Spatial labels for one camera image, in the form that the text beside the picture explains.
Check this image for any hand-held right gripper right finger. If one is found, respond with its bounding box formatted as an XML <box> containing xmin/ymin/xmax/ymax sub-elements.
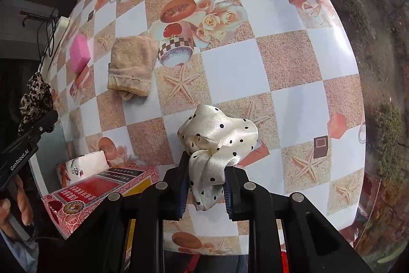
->
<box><xmin>224</xmin><ymin>164</ymin><xmax>373</xmax><ymax>273</ymax></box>

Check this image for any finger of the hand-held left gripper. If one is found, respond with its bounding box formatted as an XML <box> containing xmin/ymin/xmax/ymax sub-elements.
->
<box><xmin>30</xmin><ymin>110</ymin><xmax>60</xmax><ymax>146</ymax></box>

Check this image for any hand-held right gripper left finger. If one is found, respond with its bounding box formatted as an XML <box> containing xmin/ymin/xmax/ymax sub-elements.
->
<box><xmin>38</xmin><ymin>152</ymin><xmax>192</xmax><ymax>273</ymax></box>

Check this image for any leopard print scarf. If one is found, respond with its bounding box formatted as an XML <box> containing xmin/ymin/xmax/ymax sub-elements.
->
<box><xmin>18</xmin><ymin>72</ymin><xmax>54</xmax><ymax>133</ymax></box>

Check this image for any white polka dot scarf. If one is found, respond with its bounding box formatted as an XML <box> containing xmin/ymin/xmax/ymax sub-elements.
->
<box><xmin>177</xmin><ymin>103</ymin><xmax>259</xmax><ymax>212</ymax></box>

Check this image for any beige fuzzy towel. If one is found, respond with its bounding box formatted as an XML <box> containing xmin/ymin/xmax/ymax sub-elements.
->
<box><xmin>107</xmin><ymin>36</ymin><xmax>159</xmax><ymax>101</ymax></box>

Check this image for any person's left hand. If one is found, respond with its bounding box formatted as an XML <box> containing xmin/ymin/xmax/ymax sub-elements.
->
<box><xmin>0</xmin><ymin>175</ymin><xmax>34</xmax><ymax>239</ymax></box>

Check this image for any silver metal box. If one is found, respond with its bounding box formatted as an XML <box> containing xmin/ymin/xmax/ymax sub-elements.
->
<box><xmin>28</xmin><ymin>123</ymin><xmax>68</xmax><ymax>197</ymax></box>

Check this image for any white printed packet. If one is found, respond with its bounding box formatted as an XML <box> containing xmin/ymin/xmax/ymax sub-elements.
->
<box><xmin>58</xmin><ymin>150</ymin><xmax>110</xmax><ymax>188</ymax></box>

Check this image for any pink sponge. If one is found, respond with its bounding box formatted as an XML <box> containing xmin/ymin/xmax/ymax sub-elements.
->
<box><xmin>70</xmin><ymin>35</ymin><xmax>92</xmax><ymax>73</ymax></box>

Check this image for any red patterned box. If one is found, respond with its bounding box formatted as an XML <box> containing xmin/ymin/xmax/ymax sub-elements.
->
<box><xmin>41</xmin><ymin>165</ymin><xmax>159</xmax><ymax>238</ymax></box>

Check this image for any white power strip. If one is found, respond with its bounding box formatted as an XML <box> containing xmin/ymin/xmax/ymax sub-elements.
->
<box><xmin>39</xmin><ymin>16</ymin><xmax>70</xmax><ymax>73</ymax></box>

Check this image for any black cable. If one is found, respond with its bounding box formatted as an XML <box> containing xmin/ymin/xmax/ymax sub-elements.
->
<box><xmin>27</xmin><ymin>11</ymin><xmax>61</xmax><ymax>59</ymax></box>

